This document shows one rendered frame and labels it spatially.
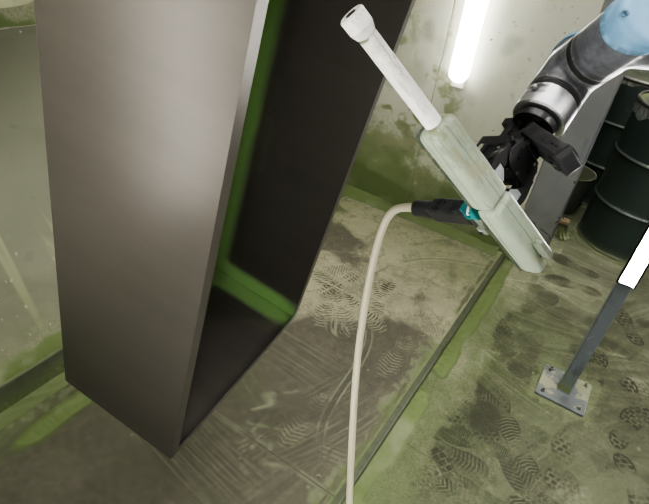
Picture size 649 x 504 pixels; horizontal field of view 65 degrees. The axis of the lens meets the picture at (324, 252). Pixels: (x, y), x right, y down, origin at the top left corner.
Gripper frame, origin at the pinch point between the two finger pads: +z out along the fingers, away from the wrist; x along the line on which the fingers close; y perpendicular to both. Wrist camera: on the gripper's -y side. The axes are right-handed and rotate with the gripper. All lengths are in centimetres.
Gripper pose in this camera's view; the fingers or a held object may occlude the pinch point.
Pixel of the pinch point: (482, 217)
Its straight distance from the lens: 81.5
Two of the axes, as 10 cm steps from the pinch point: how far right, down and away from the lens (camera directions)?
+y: -5.1, -1.6, 8.5
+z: -5.9, 7.8, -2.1
